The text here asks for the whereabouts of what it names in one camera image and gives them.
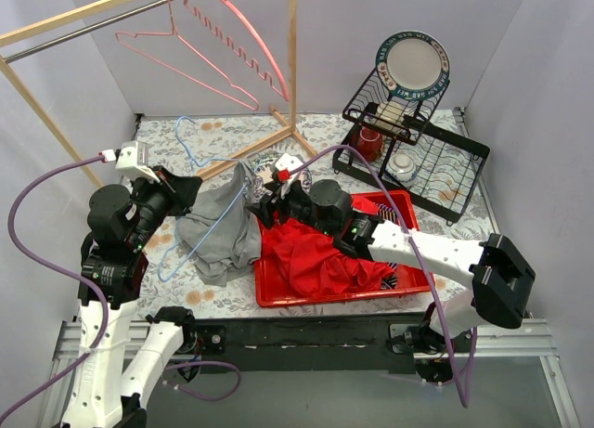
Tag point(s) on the grey tank top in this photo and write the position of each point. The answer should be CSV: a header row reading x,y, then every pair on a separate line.
x,y
223,233

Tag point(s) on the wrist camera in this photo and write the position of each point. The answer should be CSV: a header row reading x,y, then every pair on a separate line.
x,y
287,166
131,160

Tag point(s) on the black wire dish rack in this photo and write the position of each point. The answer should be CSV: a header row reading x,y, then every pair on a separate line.
x,y
449,164

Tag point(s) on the red bowl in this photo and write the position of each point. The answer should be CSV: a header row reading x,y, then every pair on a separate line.
x,y
368,143

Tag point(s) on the cream ceramic cup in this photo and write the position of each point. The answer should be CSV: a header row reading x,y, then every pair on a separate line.
x,y
391,114

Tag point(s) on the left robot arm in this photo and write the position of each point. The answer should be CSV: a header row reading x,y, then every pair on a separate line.
x,y
107,391

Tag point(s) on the thin pink wire hanger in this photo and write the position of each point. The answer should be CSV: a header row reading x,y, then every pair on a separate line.
x,y
170,50

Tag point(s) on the red tank top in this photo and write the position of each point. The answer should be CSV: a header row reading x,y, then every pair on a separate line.
x,y
298,263

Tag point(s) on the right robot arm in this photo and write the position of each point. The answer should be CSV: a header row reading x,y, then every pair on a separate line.
x,y
497,278

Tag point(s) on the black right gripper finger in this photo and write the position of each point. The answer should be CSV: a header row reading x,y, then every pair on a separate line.
x,y
276,191
266,213

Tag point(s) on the green rimmed white plate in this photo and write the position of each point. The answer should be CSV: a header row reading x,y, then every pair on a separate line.
x,y
412,65

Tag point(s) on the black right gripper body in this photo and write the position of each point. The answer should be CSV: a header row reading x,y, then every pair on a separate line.
x,y
277,201

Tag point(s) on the black base frame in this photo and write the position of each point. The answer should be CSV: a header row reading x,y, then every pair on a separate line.
x,y
316,343

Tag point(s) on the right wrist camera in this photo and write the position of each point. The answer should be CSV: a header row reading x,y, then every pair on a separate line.
x,y
287,166

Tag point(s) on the blue white small bowl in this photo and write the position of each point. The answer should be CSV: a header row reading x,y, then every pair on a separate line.
x,y
403,168

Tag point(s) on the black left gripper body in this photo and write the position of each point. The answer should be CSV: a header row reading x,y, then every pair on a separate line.
x,y
168,192

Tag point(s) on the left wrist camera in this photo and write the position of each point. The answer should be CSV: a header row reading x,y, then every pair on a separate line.
x,y
131,160

